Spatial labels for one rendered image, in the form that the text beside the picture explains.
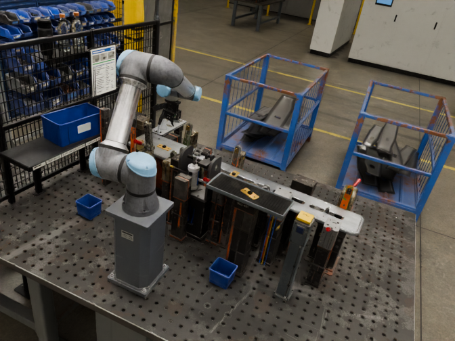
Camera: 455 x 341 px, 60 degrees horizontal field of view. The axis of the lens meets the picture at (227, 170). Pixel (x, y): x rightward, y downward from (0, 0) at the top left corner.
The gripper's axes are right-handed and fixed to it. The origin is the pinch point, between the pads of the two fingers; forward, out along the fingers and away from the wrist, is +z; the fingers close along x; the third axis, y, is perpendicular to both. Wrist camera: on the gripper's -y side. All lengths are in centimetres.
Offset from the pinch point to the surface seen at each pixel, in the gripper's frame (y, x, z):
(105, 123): -28.9, -16.5, 1.1
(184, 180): 34.9, -31.6, 2.7
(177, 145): 4.7, 7.2, 11.2
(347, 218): 110, 1, 7
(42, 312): -5, -86, 74
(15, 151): -49, -59, 10
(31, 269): -5, -89, 42
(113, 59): -55, 18, -22
